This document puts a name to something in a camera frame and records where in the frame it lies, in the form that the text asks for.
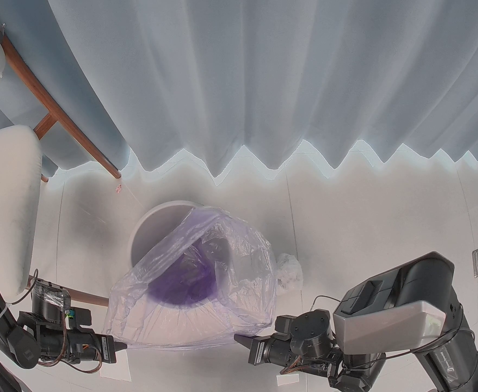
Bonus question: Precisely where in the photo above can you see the purple plastic bag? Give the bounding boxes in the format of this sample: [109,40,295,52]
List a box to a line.
[102,206,278,350]

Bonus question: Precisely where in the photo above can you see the crumpled clear plastic wrapper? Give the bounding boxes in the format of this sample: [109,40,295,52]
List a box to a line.
[276,253,304,294]

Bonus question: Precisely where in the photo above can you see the wooden chair white cushions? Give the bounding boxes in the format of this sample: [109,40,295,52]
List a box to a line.
[0,0,122,306]

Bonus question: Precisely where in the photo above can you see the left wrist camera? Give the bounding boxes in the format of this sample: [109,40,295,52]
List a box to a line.
[65,307,92,332]

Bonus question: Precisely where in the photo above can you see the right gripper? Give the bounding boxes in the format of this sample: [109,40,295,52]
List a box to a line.
[248,336,301,369]

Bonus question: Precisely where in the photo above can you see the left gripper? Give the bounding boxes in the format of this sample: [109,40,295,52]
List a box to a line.
[64,332,118,365]

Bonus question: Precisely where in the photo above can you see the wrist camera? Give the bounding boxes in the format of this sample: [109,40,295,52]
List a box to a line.
[65,307,92,332]
[275,315,301,338]

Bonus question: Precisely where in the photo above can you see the black cable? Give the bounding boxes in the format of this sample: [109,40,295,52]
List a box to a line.
[310,294,343,313]

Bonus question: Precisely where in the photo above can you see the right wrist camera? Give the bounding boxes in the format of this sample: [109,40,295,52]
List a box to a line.
[275,315,301,338]

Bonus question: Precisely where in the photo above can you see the white trash bin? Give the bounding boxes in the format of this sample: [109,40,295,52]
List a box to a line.
[129,200,264,334]

